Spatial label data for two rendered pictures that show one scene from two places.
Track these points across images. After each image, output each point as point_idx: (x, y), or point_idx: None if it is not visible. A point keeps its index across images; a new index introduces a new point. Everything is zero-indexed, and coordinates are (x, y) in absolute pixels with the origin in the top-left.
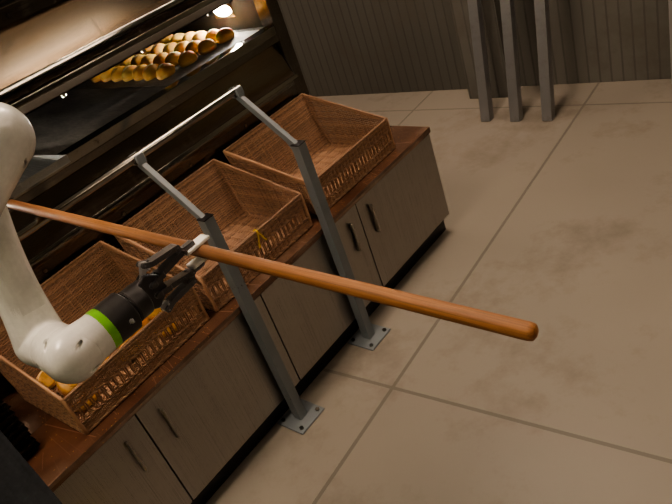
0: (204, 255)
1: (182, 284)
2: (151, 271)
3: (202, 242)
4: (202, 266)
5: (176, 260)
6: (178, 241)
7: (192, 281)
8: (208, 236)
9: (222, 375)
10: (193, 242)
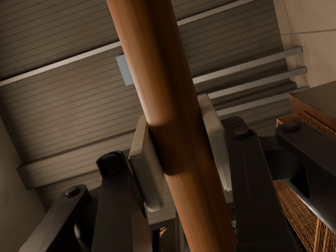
0: (156, 88)
1: (314, 197)
2: None
3: (141, 122)
4: (240, 120)
5: (115, 200)
6: (186, 239)
7: (290, 135)
8: (141, 113)
9: None
10: (127, 150)
